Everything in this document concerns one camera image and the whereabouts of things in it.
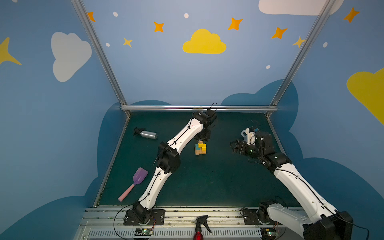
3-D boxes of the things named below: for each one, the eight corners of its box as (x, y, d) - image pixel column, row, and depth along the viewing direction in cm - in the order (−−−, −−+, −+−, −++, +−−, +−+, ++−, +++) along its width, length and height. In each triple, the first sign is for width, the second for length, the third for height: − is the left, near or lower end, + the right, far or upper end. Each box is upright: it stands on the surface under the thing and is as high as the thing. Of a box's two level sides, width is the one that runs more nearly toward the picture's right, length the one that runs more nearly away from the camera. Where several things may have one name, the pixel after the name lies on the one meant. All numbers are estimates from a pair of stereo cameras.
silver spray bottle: (133, 135, 109) (131, 132, 106) (136, 129, 112) (135, 126, 110) (156, 139, 106) (155, 137, 104) (159, 133, 110) (158, 130, 108)
